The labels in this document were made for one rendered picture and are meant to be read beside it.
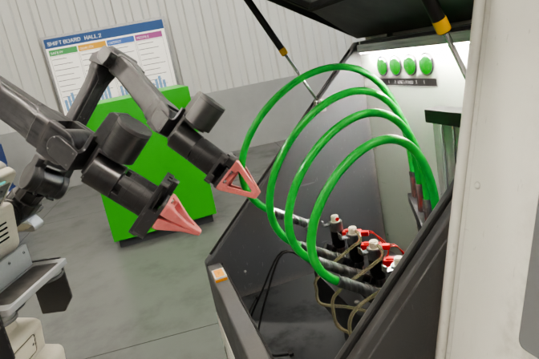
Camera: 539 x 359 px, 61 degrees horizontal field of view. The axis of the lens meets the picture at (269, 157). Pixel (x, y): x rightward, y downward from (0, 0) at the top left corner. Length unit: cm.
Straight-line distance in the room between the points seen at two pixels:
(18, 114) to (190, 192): 352
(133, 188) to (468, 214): 48
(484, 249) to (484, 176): 9
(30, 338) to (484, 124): 121
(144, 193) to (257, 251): 61
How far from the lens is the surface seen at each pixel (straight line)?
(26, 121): 84
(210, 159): 89
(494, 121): 60
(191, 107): 92
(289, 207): 76
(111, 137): 74
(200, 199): 434
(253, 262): 130
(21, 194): 143
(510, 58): 59
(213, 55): 737
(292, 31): 756
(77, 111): 135
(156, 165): 422
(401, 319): 69
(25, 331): 143
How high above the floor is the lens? 147
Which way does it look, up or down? 13 degrees down
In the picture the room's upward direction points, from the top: 11 degrees counter-clockwise
